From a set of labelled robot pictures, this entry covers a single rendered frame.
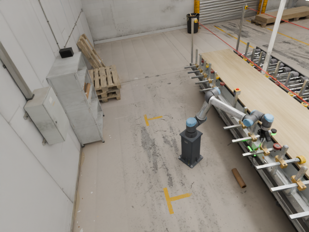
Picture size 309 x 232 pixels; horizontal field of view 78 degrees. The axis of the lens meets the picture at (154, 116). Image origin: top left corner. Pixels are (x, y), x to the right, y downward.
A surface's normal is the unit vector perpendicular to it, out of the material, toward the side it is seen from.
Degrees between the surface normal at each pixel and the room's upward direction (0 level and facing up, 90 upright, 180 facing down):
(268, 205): 0
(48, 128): 90
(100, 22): 90
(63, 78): 90
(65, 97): 90
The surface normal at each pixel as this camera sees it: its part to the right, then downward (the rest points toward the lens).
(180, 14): 0.21, 0.61
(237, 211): -0.11, -0.76
